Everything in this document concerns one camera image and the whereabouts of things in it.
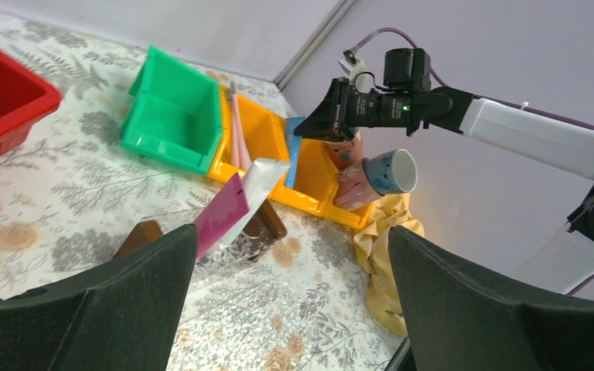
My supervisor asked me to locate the orange bin with toothpastes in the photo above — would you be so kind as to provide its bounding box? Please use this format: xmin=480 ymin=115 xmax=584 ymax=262
xmin=259 ymin=114 xmax=338 ymax=219

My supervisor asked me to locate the white ceramic cup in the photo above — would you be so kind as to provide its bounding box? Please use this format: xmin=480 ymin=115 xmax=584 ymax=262
xmin=363 ymin=148 xmax=418 ymax=195

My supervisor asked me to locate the clear acrylic toiletry tray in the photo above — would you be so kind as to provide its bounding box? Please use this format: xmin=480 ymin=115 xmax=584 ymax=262
xmin=114 ymin=201 xmax=288 ymax=265

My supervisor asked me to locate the orange bin with toothbrushes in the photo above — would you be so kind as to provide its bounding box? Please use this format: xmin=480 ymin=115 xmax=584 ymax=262
xmin=207 ymin=87 xmax=289 ymax=182

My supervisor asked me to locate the green plastic bin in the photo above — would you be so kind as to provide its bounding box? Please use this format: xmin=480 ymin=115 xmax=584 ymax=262
xmin=121 ymin=46 xmax=223 ymax=175

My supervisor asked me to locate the white toothpaste tube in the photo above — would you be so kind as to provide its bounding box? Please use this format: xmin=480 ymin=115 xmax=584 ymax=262
xmin=220 ymin=158 xmax=291 ymax=245

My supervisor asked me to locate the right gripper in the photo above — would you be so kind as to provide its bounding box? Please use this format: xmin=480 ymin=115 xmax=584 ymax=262
xmin=294 ymin=77 xmax=424 ymax=141

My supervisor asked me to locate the pink patterned cup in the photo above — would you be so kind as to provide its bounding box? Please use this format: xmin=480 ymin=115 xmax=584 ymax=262
xmin=333 ymin=158 xmax=382 ymax=210

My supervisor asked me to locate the pink toothpaste tube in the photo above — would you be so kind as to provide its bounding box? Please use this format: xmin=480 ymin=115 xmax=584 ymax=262
xmin=193 ymin=173 xmax=249 ymax=259

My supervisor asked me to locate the blue toothpaste tube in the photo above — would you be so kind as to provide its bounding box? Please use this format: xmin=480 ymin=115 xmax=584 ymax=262
xmin=285 ymin=117 xmax=305 ymax=189

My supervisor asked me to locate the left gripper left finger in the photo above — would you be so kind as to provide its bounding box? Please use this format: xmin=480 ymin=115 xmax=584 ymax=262
xmin=0 ymin=225 xmax=197 ymax=370

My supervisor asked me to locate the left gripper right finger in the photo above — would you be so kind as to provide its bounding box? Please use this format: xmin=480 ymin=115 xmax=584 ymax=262
xmin=388 ymin=226 xmax=594 ymax=370

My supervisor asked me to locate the pink toothbrush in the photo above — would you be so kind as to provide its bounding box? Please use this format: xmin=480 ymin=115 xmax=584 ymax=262
xmin=227 ymin=81 xmax=251 ymax=171

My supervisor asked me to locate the yellow cloth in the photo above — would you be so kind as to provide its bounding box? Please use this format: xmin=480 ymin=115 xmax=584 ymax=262
xmin=353 ymin=193 xmax=425 ymax=337

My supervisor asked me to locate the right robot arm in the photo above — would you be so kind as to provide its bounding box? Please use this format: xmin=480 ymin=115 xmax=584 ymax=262
xmin=294 ymin=48 xmax=594 ymax=294

